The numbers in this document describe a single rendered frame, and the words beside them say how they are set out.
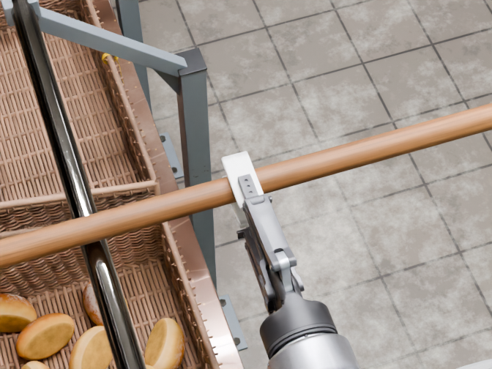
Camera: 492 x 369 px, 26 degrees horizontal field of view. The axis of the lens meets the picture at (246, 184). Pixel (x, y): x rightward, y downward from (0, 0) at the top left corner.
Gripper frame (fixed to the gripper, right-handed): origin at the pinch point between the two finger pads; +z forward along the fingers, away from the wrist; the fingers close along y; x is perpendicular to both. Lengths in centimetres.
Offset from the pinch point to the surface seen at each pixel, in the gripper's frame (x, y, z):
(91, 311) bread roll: -20, 57, 20
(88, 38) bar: -10.4, 12.4, 37.5
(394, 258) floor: 51, 119, 43
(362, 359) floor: 34, 120, 22
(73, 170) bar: -17.3, 2.1, 9.7
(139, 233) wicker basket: -9, 51, 28
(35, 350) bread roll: -30, 56, 16
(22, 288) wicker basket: -30, 57, 27
